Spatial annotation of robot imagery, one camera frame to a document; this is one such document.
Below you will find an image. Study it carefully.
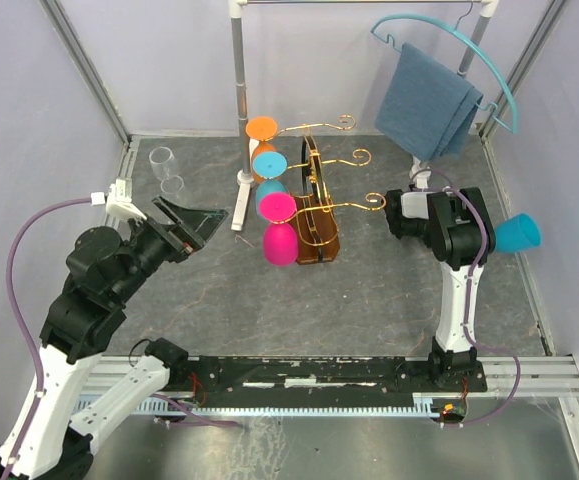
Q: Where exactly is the pink wine glass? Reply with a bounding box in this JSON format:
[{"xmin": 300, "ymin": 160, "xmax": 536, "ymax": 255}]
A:
[{"xmin": 259, "ymin": 192, "xmax": 298, "ymax": 266}]

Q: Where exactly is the blue wine glass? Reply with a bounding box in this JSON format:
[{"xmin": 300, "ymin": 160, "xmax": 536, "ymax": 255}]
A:
[
  {"xmin": 495, "ymin": 213, "xmax": 542, "ymax": 254},
  {"xmin": 253, "ymin": 151, "xmax": 287, "ymax": 206}
]

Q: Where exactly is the teal clothes hanger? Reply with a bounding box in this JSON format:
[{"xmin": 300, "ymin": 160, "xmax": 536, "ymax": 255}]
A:
[{"xmin": 370, "ymin": 13, "xmax": 519, "ymax": 134}]

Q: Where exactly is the gold wire wine glass rack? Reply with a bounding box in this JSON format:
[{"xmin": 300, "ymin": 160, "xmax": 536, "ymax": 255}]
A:
[{"xmin": 286, "ymin": 114, "xmax": 386, "ymax": 266}]

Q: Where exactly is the clear wine glass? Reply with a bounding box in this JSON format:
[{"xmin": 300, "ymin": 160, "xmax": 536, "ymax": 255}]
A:
[
  {"xmin": 149, "ymin": 146, "xmax": 179, "ymax": 180},
  {"xmin": 160, "ymin": 175, "xmax": 186, "ymax": 202}
]

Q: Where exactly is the orange wine glass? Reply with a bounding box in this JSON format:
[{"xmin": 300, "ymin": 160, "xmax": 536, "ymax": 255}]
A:
[{"xmin": 245, "ymin": 116, "xmax": 278, "ymax": 166}]

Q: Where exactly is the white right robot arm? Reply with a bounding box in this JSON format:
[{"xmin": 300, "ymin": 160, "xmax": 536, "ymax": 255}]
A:
[{"xmin": 385, "ymin": 187, "xmax": 495, "ymax": 391}]

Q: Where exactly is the clear wine glass front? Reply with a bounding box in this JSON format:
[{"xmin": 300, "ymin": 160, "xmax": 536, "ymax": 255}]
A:
[{"xmin": 149, "ymin": 146, "xmax": 179, "ymax": 180}]

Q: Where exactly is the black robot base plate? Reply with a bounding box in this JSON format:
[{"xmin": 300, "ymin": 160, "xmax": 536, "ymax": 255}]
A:
[{"xmin": 164, "ymin": 356, "xmax": 487, "ymax": 407}]

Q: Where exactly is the blue folded towel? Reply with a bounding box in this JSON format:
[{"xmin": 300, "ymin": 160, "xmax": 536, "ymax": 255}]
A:
[{"xmin": 375, "ymin": 43, "xmax": 483, "ymax": 162}]

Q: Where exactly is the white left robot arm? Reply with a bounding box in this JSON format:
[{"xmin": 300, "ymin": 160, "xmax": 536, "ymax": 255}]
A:
[{"xmin": 0, "ymin": 197, "xmax": 228, "ymax": 479}]

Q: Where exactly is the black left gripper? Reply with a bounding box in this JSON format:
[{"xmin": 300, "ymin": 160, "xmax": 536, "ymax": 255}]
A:
[{"xmin": 113, "ymin": 191, "xmax": 230, "ymax": 302}]

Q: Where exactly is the light blue cable duct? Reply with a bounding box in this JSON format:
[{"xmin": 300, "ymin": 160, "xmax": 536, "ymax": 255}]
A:
[{"xmin": 73, "ymin": 394, "xmax": 440, "ymax": 419}]

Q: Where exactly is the white metal clothes rail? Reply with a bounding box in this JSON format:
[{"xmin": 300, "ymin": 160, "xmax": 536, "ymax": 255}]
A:
[{"xmin": 227, "ymin": 1, "xmax": 499, "ymax": 232}]

